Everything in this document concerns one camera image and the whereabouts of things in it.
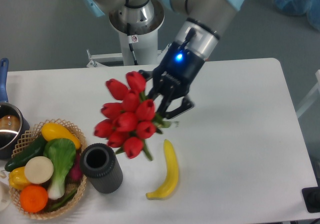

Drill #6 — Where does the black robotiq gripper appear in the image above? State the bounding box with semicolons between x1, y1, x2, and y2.
138;41;205;120

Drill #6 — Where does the red tulip bouquet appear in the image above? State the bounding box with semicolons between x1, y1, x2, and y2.
93;71;179;161

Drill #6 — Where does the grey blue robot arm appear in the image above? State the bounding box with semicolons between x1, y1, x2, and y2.
83;0;244;119

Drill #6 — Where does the dark grey ribbed vase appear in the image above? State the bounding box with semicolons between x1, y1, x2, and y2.
79;143;124;194

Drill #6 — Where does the yellow banana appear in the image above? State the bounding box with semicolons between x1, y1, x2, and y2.
145;139;180;200

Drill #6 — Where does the purple red radish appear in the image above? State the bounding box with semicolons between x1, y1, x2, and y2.
68;153;83;182

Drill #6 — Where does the green bok choy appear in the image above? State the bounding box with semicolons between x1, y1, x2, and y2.
43;138;76;200

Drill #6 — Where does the yellow squash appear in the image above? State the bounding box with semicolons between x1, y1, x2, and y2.
41;122;81;150

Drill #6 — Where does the dark green bean pod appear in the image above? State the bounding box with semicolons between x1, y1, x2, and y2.
45;189;77;213

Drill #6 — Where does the green cucumber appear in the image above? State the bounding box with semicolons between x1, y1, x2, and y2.
4;134;47;172

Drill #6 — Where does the woven wicker basket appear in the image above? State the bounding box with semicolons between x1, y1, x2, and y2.
9;118;87;220

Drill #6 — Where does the white round radish slice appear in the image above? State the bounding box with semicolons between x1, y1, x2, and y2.
24;156;54;185

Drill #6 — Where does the blue plastic bag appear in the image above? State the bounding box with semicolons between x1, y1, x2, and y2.
272;0;320;31

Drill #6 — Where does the black device at edge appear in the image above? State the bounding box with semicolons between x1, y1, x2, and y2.
301;186;320;213

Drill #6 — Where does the orange fruit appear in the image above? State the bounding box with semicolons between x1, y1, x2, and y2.
19;185;49;213

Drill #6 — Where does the yellow bell pepper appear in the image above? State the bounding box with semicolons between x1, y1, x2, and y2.
8;166;32;191

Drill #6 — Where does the white garlic piece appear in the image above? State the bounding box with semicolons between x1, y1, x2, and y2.
0;170;7;179

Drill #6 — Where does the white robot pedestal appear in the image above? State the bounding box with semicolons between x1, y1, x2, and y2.
86;0;178;69

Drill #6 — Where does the white frame at right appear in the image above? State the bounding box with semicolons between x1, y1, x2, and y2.
295;69;320;119

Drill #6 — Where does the blue handled saucepan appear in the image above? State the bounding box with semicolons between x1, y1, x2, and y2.
0;58;30;160

